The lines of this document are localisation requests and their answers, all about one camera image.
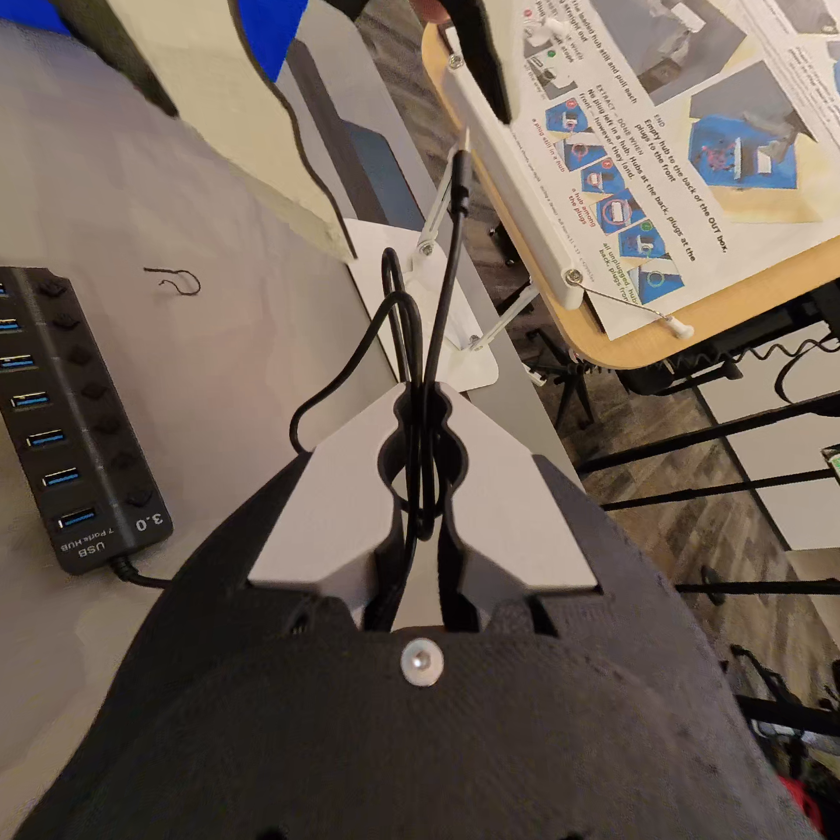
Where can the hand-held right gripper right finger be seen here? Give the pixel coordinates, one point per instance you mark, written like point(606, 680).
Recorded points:
point(525, 525)

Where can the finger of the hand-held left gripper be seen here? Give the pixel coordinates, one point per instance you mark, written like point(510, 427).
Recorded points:
point(216, 85)
point(482, 59)

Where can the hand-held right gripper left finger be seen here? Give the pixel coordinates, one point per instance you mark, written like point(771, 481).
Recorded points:
point(328, 518)

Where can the black usb hub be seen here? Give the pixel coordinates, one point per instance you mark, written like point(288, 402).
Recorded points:
point(65, 420)

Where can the person's left hand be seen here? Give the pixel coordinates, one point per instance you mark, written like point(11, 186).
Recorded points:
point(430, 10)

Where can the blue plastic bin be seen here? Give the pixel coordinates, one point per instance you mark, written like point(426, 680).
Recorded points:
point(269, 33)

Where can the black tripod stand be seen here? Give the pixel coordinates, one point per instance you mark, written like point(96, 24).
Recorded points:
point(571, 387)

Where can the small black thread piece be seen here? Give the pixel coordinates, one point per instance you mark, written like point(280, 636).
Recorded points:
point(170, 270)

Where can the printed instruction sheet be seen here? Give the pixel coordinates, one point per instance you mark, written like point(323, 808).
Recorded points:
point(722, 197)

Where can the wooden instruction board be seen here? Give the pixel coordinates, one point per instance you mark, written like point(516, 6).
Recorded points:
point(722, 315)

